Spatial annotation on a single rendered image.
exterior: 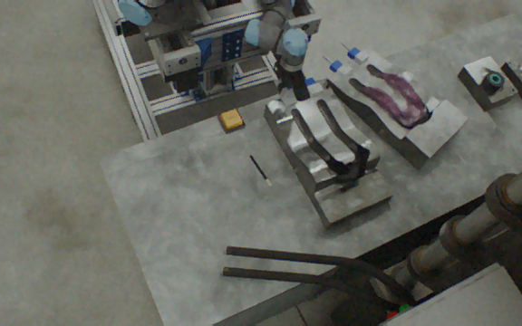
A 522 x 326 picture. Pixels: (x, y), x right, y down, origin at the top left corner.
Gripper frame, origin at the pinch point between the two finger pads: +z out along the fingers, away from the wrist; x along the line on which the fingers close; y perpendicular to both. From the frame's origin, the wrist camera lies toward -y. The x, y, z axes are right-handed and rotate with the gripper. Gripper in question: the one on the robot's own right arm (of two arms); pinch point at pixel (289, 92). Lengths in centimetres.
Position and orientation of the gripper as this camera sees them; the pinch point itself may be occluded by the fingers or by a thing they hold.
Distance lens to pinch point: 185.7
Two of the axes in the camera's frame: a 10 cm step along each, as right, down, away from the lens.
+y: -4.2, -8.7, 2.4
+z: -0.3, 2.7, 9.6
